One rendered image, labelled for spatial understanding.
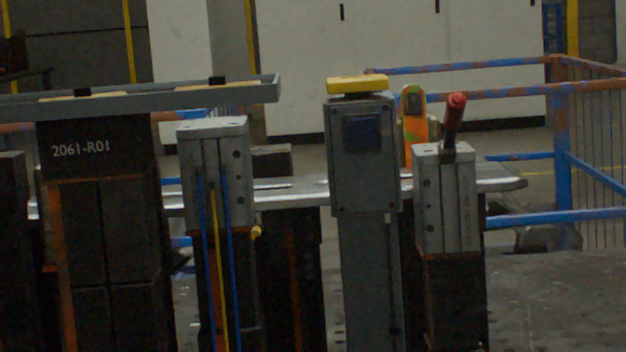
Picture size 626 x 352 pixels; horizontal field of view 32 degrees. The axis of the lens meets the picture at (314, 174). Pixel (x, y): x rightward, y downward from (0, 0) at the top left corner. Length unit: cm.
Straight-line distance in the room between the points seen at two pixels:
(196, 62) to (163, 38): 34
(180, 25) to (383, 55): 173
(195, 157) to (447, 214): 29
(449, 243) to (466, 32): 806
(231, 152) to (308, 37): 799
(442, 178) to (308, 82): 800
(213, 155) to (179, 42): 804
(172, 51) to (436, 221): 808
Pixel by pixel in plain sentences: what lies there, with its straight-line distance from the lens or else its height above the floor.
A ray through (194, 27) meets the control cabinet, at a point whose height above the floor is 107.
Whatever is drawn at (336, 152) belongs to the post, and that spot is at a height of 109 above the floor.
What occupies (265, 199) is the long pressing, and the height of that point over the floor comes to 100.
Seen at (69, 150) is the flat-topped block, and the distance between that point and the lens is 105.
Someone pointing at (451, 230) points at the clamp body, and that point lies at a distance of 122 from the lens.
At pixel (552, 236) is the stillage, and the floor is 40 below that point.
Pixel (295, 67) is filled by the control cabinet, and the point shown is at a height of 67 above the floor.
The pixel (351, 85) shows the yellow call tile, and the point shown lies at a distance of 103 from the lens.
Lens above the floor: 124
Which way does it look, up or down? 9 degrees down
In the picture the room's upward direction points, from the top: 4 degrees counter-clockwise
